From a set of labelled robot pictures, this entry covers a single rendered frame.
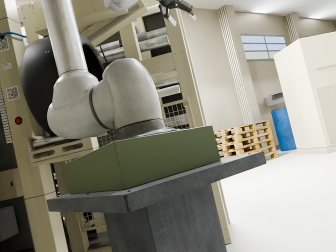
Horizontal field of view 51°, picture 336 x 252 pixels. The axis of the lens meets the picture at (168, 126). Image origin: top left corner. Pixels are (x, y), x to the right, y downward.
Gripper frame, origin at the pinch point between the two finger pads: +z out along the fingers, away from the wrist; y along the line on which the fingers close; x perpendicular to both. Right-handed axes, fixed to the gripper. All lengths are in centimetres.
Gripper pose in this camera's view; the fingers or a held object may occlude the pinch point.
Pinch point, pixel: (184, 20)
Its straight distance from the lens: 203.0
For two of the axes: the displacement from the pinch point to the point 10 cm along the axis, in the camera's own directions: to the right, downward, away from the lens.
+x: 2.6, -9.0, 3.6
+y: 7.8, -0.3, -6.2
